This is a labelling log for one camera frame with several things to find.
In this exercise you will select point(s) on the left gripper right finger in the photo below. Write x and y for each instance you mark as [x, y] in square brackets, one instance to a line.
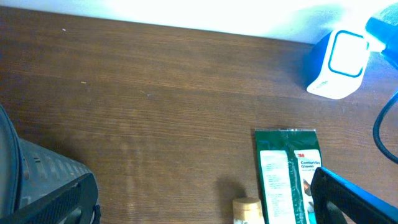
[334, 198]

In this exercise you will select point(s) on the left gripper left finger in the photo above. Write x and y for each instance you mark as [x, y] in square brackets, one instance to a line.
[75, 202]

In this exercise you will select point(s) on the green wipes pack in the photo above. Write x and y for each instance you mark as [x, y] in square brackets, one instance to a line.
[287, 160]

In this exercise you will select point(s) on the white cream tube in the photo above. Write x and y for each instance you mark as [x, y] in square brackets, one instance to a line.
[247, 210]

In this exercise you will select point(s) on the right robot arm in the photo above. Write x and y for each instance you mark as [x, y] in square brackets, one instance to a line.
[383, 27]

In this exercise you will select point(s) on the white barcode scanner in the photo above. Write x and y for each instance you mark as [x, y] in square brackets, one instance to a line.
[336, 64]

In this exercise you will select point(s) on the grey plastic mesh basket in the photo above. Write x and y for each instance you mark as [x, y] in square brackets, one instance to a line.
[29, 171]

